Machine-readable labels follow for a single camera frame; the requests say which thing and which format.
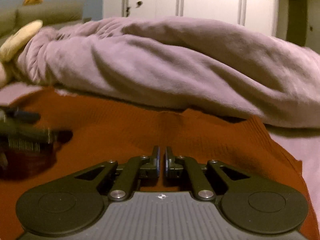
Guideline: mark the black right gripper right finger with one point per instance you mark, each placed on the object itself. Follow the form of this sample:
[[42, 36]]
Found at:
[[187, 172]]

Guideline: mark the olive green headboard cushion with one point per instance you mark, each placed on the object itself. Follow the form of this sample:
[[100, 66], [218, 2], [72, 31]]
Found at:
[[54, 13]]

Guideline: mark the lavender bed sheet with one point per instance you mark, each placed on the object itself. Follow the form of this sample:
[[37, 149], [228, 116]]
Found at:
[[303, 144]]

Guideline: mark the cream face plush pillow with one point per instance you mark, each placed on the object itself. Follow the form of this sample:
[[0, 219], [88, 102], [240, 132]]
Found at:
[[16, 41]]

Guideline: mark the lavender rumpled duvet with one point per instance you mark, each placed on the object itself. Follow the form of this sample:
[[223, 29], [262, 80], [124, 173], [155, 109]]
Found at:
[[180, 62]]

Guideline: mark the brown knit cardigan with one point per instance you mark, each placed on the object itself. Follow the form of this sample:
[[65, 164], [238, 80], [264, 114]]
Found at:
[[111, 130]]

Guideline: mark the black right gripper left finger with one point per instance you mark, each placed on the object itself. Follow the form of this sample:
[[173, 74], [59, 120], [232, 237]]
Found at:
[[142, 167]]

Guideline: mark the white wardrobe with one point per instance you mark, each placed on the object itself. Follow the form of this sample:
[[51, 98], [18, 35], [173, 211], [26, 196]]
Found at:
[[255, 15]]

